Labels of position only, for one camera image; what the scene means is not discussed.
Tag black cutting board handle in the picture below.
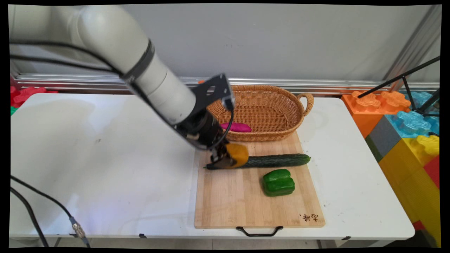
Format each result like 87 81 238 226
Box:
236 226 284 237

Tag black printed arm strap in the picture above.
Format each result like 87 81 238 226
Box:
121 39 156 84

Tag black cable with metal connector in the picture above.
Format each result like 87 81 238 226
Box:
10 175 90 248

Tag aluminium rail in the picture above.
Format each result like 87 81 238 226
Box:
14 73 440 95

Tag red studded foam block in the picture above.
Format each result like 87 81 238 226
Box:
11 86 58 109

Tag black tripod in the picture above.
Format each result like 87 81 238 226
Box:
358 56 441 117

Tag dark green cucumber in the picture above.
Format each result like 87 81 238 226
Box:
204 154 311 170

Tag orange foam block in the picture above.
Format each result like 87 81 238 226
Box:
342 91 412 138

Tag green bell pepper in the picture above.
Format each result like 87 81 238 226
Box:
262 169 296 197

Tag blue foam block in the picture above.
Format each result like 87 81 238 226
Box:
385 91 440 138

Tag yellow orange toy fruit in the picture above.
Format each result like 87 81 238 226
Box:
225 142 249 169

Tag thin black camera cable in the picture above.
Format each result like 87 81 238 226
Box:
10 40 235 143

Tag wicker basket with handle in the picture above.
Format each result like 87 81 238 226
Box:
207 85 314 142

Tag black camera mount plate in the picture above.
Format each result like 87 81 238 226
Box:
192 73 235 110

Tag grey foam block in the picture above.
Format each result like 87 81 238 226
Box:
365 114 403 162

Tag pink purple eggplant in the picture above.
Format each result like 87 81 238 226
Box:
220 122 252 133

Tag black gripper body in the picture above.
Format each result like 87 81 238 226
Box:
175 109 226 150

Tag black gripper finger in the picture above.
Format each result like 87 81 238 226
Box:
214 140 231 158
210 151 233 170

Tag plain black cable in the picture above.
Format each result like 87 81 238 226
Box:
10 187 49 247

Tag bamboo cutting board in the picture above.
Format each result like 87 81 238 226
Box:
194 130 326 229

